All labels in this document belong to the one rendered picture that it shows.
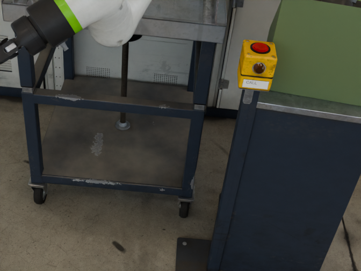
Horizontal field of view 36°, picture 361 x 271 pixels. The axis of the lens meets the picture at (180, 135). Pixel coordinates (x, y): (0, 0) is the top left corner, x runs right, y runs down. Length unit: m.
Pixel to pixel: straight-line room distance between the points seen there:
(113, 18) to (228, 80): 1.36
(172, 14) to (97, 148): 0.73
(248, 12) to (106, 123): 0.72
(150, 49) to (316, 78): 1.08
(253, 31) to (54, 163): 0.96
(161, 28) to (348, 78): 0.52
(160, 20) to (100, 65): 0.96
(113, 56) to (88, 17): 1.33
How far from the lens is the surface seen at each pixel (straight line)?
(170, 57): 2.42
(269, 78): 1.39
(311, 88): 1.50
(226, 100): 2.53
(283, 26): 1.41
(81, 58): 2.48
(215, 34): 1.58
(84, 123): 2.24
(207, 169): 2.33
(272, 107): 1.46
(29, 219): 2.12
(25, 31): 1.12
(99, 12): 1.12
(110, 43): 1.24
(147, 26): 1.57
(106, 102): 1.76
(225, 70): 2.44
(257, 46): 1.38
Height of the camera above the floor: 1.59
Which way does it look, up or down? 40 degrees down
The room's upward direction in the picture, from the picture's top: 7 degrees clockwise
